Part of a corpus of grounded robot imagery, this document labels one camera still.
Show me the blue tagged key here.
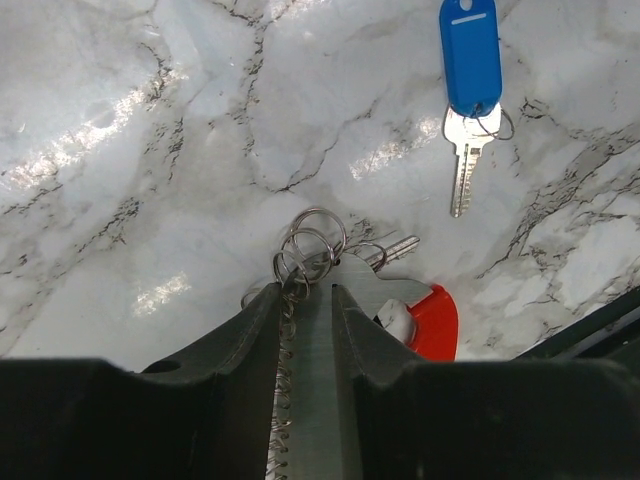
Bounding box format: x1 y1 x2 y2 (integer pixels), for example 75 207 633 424
439 1 507 218

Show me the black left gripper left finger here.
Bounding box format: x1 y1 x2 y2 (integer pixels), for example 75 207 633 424
1 283 281 479

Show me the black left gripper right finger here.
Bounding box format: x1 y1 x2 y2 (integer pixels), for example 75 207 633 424
331 285 639 479

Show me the red handled key organizer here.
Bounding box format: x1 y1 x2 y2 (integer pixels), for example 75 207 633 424
265 207 459 479

